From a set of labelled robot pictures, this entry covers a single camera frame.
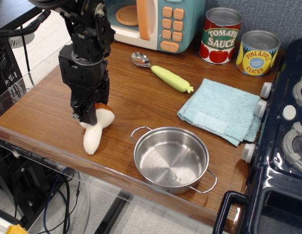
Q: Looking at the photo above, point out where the teal toy microwave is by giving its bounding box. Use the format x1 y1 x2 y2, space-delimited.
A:
106 0 205 54

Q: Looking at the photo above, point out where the stainless steel pan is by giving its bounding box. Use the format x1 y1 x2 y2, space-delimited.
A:
131 127 210 195

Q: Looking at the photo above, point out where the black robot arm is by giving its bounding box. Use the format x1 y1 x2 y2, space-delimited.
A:
0 0 115 125

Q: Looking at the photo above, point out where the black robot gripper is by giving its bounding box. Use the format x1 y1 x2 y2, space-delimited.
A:
59 44 110 125

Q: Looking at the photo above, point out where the tomato sauce can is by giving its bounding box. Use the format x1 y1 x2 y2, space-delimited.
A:
199 7 243 64

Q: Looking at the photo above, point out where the pineapple slices can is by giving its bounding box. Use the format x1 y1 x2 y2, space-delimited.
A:
236 30 281 77

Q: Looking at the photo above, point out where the blue cable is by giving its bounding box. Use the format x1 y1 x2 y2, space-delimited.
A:
42 170 71 234

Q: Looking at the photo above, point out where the light blue folded cloth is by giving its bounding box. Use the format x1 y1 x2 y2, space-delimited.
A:
177 78 261 147

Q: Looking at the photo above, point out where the spoon with green handle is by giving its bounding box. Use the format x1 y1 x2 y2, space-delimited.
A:
131 52 194 93

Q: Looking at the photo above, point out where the dark blue toy stove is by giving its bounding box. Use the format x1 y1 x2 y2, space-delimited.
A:
213 39 302 234

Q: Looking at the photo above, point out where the black desk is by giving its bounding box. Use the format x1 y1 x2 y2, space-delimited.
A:
0 0 42 39

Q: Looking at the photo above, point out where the white plush mushroom toy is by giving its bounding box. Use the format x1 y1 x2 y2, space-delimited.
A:
80 103 115 155

